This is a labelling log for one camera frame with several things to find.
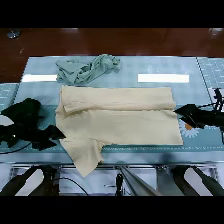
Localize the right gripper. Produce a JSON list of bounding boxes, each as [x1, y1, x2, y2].
[[188, 108, 210, 130]]

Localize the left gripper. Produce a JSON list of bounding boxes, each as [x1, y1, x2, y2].
[[20, 125, 51, 150]]

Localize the beige T-shirt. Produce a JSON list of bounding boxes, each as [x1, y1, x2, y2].
[[54, 85, 185, 178]]

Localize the grey-green garment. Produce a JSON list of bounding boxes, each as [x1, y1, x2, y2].
[[55, 53, 122, 86]]

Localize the black cable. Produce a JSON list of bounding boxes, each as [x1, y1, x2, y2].
[[0, 141, 33, 155], [54, 176, 90, 197]]

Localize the silver frame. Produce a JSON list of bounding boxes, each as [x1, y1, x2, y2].
[[0, 161, 224, 197]]

